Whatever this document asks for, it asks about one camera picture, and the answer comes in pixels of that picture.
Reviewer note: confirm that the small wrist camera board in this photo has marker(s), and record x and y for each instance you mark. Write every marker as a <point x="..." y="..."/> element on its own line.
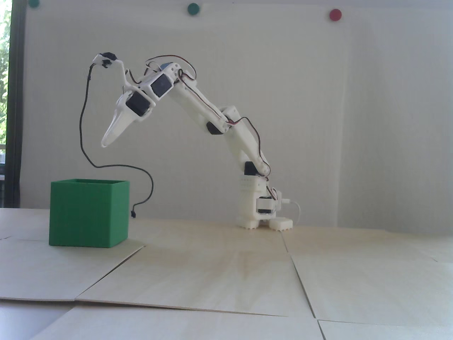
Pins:
<point x="107" y="58"/>

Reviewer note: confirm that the light plywood panel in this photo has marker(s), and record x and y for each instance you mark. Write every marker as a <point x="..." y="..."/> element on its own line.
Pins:
<point x="35" y="269"/>
<point x="212" y="279"/>
<point x="371" y="283"/>

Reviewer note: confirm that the red round magnet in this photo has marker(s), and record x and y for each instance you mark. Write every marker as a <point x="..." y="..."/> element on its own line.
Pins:
<point x="335" y="15"/>

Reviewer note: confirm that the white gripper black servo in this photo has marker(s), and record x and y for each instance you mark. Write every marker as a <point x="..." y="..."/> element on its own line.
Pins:
<point x="131" y="110"/>

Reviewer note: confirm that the green round magnet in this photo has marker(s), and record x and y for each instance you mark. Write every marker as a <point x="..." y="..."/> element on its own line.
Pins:
<point x="34" y="3"/>
<point x="193" y="9"/>

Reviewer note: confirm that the green open box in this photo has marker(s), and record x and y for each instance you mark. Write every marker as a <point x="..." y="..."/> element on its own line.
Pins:
<point x="85" y="216"/>

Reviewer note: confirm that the dark window frame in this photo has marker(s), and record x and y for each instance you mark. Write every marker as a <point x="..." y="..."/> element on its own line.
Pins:
<point x="16" y="106"/>

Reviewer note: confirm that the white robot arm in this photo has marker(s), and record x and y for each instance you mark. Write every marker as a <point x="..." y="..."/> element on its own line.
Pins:
<point x="240" y="141"/>

